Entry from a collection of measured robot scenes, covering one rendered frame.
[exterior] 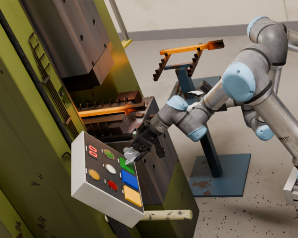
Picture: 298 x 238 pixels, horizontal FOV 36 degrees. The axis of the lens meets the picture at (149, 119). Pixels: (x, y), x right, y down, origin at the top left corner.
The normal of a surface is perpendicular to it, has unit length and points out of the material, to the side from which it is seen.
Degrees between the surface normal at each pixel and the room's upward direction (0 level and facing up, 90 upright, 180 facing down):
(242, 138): 0
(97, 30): 90
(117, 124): 0
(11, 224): 90
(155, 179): 90
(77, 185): 30
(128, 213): 90
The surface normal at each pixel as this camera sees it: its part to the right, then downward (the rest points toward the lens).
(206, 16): -0.50, 0.62
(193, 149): -0.33, -0.79
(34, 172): -0.27, 0.61
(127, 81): 0.91, -0.11
